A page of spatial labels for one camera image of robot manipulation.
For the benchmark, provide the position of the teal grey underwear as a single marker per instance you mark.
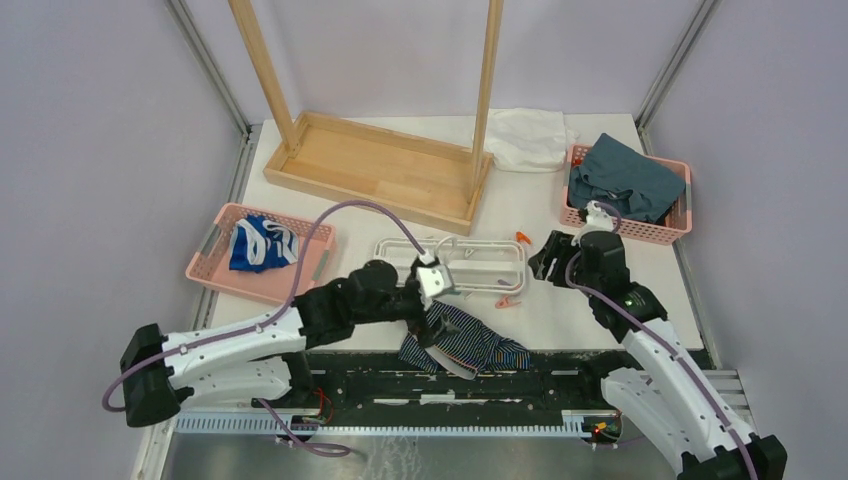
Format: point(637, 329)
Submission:
point(639, 188)

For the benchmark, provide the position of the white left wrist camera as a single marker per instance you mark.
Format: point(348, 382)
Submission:
point(434, 277)

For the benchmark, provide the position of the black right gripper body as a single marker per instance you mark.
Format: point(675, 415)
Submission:
point(583, 278)

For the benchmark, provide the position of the pink basket right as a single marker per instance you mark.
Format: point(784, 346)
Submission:
point(677, 222)

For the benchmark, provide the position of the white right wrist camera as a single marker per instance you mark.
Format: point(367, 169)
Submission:
point(599, 216)

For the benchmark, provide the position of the white plastic clip hanger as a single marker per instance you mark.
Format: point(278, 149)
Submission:
point(476, 266)

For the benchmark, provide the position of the blue white underwear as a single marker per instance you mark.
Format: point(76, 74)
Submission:
point(259, 244)

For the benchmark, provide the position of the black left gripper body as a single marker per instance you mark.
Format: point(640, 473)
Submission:
point(416, 312)

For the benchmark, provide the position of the white slotted cable duct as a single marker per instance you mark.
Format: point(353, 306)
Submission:
point(258, 423)

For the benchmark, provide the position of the wooden hanger rack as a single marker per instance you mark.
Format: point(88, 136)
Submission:
point(426, 181)

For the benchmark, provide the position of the pink basket left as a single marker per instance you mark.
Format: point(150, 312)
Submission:
point(210, 265)

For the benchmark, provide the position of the white folded cloth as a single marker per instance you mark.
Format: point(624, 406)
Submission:
point(524, 140)

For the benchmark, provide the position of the pink basket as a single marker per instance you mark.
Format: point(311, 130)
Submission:
point(677, 222)
point(210, 265)

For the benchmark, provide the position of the navy striped boxer underwear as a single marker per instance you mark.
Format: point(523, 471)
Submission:
point(474, 348)

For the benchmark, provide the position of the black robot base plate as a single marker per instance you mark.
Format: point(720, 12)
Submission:
point(380, 390)

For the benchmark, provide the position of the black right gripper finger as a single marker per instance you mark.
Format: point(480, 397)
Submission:
point(560, 244)
point(544, 267)

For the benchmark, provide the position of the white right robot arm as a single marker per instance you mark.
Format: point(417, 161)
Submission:
point(667, 396)

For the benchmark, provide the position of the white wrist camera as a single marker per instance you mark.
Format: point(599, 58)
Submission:
point(599, 216)
point(434, 277)

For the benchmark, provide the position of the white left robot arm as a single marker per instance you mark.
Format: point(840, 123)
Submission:
point(161, 373)

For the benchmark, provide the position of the orange clip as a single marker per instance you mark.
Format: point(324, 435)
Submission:
point(521, 238)
point(507, 302)

